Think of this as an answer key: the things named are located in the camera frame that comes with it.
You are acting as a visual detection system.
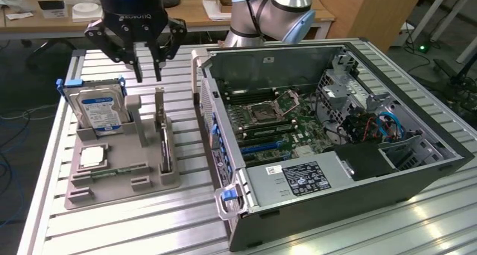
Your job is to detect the green motherboard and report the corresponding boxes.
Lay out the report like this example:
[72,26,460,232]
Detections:
[215,79,337,168]

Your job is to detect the silver CPU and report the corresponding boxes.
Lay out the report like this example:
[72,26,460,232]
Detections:
[80,147,108,169]

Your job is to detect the blue wire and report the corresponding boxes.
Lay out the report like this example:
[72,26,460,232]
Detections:
[374,112,406,143]

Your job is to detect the white box round dish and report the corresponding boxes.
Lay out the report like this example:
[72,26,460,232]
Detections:
[71,2,104,23]

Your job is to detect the black open PC case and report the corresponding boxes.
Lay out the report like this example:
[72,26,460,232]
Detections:
[190,41,475,253]

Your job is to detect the blue expansion slot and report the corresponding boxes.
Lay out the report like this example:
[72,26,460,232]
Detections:
[241,143,282,155]

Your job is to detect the metal disk bay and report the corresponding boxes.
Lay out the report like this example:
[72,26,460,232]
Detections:
[378,132,455,174]

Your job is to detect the white floor device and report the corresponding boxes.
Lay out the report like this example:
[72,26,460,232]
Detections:
[396,22,417,48]

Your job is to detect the CPU socket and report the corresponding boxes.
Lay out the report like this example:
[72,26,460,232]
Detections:
[249,100,285,127]

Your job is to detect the white paper tag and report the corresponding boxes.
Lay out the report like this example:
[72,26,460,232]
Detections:
[6,12,35,21]

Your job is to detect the clear plastic bag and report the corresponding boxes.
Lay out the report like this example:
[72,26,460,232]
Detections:
[0,0,34,13]

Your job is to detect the black power connector block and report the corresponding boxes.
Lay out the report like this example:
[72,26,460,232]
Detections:
[341,114,370,143]

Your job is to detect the black floor stand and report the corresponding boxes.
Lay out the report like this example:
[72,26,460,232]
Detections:
[432,58,477,88]

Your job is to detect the metal socket cover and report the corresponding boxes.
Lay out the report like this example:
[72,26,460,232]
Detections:
[274,89,305,113]

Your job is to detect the black wire bundle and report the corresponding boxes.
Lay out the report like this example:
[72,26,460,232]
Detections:
[309,94,353,144]

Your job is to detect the grey parts rack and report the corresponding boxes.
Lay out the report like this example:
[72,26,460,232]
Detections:
[66,94,183,211]

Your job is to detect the black plastic shroud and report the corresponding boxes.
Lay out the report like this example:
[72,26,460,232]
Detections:
[333,142,398,182]

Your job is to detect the wooden cabinet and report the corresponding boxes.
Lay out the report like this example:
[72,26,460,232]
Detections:
[309,0,429,52]

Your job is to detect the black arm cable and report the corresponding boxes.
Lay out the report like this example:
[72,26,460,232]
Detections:
[242,0,266,42]

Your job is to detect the green RAM stick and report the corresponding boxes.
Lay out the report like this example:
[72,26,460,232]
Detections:
[90,167,134,180]

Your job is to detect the white box black lid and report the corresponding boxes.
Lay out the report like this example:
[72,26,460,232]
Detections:
[38,0,71,20]

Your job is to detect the blue disk carrier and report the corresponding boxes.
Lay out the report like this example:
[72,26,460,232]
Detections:
[55,75,130,99]

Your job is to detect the white desk frame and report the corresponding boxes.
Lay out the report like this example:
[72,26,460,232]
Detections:
[409,0,477,64]

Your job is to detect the green low-profile graphics card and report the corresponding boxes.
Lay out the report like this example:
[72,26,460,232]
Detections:
[154,86,175,174]

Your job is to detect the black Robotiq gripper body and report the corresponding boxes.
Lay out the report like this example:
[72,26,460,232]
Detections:
[98,0,170,64]

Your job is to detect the black chair base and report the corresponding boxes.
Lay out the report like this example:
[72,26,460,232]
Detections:
[22,39,79,70]

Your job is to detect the silver hard disk blue label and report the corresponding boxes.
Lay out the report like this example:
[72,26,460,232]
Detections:
[62,85,130,136]

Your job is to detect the red wire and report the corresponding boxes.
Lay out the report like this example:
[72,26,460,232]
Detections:
[366,117,388,140]

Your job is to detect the silver power supply unit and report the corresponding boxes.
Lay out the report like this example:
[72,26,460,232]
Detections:
[243,151,356,208]

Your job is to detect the white paper stack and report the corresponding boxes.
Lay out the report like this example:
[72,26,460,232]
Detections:
[202,0,234,22]

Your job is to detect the wooden desk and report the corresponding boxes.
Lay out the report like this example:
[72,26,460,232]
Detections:
[0,0,337,48]

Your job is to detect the metal drive cage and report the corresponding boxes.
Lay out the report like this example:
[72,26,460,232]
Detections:
[316,54,376,122]

